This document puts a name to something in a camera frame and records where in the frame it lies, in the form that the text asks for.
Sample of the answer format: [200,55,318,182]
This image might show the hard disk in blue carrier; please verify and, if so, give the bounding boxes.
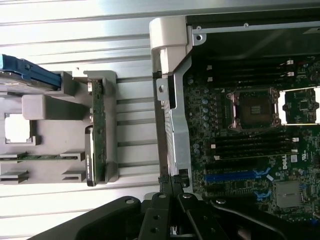
[0,53,62,91]

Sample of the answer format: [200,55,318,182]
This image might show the silver CPU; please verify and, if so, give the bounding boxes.
[4,116,32,144]

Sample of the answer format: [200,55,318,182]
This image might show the grey parts rack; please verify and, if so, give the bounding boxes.
[0,69,118,186]

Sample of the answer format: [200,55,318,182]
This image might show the green motherboard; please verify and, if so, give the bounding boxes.
[186,62,320,226]

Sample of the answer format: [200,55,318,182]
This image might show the grey chipset heatsink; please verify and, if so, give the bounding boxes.
[274,181,302,209]

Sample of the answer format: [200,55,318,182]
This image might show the green RAM stick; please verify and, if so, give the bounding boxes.
[0,154,81,161]

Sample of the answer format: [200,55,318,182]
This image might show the metal socket cover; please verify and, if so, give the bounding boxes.
[278,86,320,125]

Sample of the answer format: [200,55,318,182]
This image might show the open PC case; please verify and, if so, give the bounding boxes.
[149,14,320,226]

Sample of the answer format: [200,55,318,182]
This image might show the CPU socket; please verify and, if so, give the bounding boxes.
[224,87,281,131]

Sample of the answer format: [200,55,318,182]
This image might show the blue expansion slot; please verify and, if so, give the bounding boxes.
[204,173,256,182]

